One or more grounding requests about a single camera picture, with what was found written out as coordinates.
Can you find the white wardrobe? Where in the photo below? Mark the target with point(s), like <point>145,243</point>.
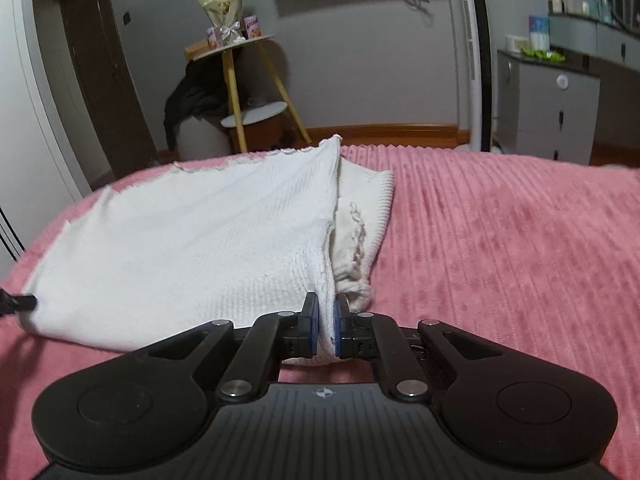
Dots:
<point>25,110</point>

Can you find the blue and white box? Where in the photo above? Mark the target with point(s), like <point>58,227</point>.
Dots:
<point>538,32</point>

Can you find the dark cloth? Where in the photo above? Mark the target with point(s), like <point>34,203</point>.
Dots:
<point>195,95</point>

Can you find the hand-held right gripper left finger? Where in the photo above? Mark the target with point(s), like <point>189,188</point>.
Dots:
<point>313,321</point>

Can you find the grey dresser cabinet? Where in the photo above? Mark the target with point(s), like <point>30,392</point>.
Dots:
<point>550,105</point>

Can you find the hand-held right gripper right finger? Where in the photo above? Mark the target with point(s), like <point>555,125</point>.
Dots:
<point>339,321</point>

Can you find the flat wooden box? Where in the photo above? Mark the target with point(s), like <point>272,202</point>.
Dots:
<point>195,51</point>

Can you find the white tower fan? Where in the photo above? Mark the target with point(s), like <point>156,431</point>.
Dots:
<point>467,50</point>

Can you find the pink ribbed blanket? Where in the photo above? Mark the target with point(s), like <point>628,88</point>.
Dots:
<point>500,260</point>

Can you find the green packet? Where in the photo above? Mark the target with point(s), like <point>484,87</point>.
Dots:
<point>542,55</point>

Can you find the small white box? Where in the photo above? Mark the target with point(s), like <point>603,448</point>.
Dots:
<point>513,43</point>

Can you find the white ribbed knit sweater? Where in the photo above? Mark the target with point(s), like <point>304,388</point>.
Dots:
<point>175,240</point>

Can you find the red and white can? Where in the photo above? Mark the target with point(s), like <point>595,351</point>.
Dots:
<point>213,39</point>
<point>252,27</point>

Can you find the dark brown door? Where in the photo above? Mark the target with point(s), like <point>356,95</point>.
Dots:
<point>105,70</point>

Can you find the round grey pouffe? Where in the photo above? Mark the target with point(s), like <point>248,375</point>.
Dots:
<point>202,137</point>

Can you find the blue cosmetic bottle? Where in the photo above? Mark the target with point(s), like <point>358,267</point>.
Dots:
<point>593,6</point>

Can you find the cream wrapped flower bouquet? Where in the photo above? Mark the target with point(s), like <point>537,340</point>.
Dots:
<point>222,0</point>

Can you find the round side table yellow legs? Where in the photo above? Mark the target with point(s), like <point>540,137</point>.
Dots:
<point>232,90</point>

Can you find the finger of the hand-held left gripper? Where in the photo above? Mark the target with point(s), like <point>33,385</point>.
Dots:
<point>22,302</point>

